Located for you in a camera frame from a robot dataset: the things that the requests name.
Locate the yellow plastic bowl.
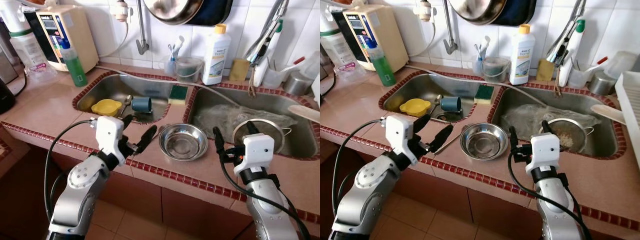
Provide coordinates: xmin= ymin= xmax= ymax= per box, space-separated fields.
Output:
xmin=398 ymin=98 xmax=432 ymax=117
xmin=91 ymin=98 xmax=123 ymax=117

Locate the teal plastic cup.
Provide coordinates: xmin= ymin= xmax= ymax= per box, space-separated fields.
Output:
xmin=131 ymin=96 xmax=153 ymax=113
xmin=440 ymin=96 xmax=462 ymax=113

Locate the chrome kitchen faucet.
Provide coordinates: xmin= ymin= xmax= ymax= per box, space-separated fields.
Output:
xmin=545 ymin=0 xmax=588 ymax=98
xmin=243 ymin=0 xmax=291 ymax=98

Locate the steel mesh strainer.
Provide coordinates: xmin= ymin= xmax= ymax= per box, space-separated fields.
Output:
xmin=232 ymin=118 xmax=293 ymax=156
xmin=539 ymin=118 xmax=596 ymax=153

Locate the clear plastic bag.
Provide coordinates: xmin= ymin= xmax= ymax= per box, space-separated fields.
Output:
xmin=192 ymin=102 xmax=298 ymax=143
xmin=500 ymin=102 xmax=603 ymax=143

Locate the steel bowl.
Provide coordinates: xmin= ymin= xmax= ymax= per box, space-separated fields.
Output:
xmin=158 ymin=123 xmax=209 ymax=162
xmin=460 ymin=123 xmax=509 ymax=162

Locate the small steel sink basin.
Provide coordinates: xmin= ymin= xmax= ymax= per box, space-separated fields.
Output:
xmin=72 ymin=71 xmax=183 ymax=125
xmin=378 ymin=71 xmax=493 ymax=123

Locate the large steel sink basin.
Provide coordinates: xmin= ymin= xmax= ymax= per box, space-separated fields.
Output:
xmin=182 ymin=82 xmax=321 ymax=161
xmin=490 ymin=82 xmax=627 ymax=160

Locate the brown cabinet door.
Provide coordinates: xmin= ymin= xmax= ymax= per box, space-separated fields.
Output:
xmin=412 ymin=172 xmax=473 ymax=223
xmin=161 ymin=187 xmax=246 ymax=240
xmin=470 ymin=189 xmax=538 ymax=240
xmin=97 ymin=170 xmax=163 ymax=226

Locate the wooden spatula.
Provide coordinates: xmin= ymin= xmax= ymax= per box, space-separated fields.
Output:
xmin=287 ymin=104 xmax=321 ymax=125
xmin=591 ymin=104 xmax=626 ymax=126

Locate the clear plastic container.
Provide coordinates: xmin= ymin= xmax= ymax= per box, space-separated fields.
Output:
xmin=262 ymin=59 xmax=296 ymax=90
xmin=567 ymin=60 xmax=598 ymax=90

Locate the green and yellow sponge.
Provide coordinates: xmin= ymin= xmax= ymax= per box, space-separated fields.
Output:
xmin=474 ymin=84 xmax=496 ymax=105
xmin=167 ymin=84 xmax=190 ymax=106

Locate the steel cup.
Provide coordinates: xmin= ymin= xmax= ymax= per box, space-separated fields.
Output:
xmin=282 ymin=72 xmax=313 ymax=97
xmin=587 ymin=71 xmax=618 ymax=97

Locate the white faucet water filter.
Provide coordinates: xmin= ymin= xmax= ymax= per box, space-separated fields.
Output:
xmin=557 ymin=19 xmax=587 ymax=88
xmin=252 ymin=19 xmax=284 ymax=88

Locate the green dish soap bottle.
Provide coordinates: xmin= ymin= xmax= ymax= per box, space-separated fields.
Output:
xmin=60 ymin=36 xmax=88 ymax=88
xmin=367 ymin=36 xmax=396 ymax=87

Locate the clear toothbrush cup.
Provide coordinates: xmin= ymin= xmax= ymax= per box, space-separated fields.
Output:
xmin=471 ymin=55 xmax=486 ymax=77
xmin=164 ymin=55 xmax=180 ymax=77

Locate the white dish rack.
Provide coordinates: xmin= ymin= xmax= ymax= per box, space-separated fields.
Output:
xmin=311 ymin=75 xmax=321 ymax=108
xmin=614 ymin=71 xmax=640 ymax=168

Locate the beige water ionizer machine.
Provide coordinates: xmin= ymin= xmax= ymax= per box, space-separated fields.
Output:
xmin=24 ymin=5 xmax=100 ymax=72
xmin=330 ymin=5 xmax=408 ymax=72

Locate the clear packet pink label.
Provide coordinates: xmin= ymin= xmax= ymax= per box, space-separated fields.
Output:
xmin=335 ymin=62 xmax=366 ymax=83
xmin=27 ymin=62 xmax=58 ymax=83

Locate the hanging black pan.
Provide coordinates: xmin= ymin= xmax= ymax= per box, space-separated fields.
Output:
xmin=492 ymin=0 xmax=538 ymax=27
xmin=187 ymin=0 xmax=234 ymax=27

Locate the hanging steel pan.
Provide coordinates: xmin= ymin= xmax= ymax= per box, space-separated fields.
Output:
xmin=142 ymin=0 xmax=205 ymax=26
xmin=448 ymin=0 xmax=511 ymax=26

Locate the black electric kettle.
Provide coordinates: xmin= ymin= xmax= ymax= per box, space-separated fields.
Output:
xmin=0 ymin=77 xmax=16 ymax=115

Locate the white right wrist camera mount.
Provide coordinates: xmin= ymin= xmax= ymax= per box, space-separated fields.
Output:
xmin=234 ymin=132 xmax=276 ymax=176
xmin=525 ymin=132 xmax=561 ymax=176

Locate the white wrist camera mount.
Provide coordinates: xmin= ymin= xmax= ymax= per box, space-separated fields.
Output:
xmin=525 ymin=132 xmax=561 ymax=176
xmin=95 ymin=116 xmax=126 ymax=161
xmin=385 ymin=115 xmax=416 ymax=166
xmin=234 ymin=132 xmax=276 ymax=176

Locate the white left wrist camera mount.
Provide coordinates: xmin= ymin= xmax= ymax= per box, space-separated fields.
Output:
xmin=95 ymin=116 xmax=126 ymax=161
xmin=385 ymin=115 xmax=416 ymax=166

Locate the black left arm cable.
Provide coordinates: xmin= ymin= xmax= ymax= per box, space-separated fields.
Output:
xmin=44 ymin=118 xmax=98 ymax=222
xmin=331 ymin=117 xmax=388 ymax=221

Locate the grey wall tap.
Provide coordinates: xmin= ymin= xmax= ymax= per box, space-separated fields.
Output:
xmin=135 ymin=0 xmax=151 ymax=56
xmin=442 ymin=0 xmax=458 ymax=56

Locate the beige curved hose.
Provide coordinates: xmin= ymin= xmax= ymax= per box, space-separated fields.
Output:
xmin=406 ymin=20 xmax=435 ymax=58
xmin=97 ymin=20 xmax=130 ymax=58

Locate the white canister green ring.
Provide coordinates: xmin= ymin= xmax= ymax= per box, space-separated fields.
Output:
xmin=0 ymin=0 xmax=51 ymax=73
xmin=320 ymin=0 xmax=358 ymax=76

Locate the white wall valve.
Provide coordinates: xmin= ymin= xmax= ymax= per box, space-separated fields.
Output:
xmin=114 ymin=0 xmax=131 ymax=23
xmin=414 ymin=0 xmax=433 ymax=23

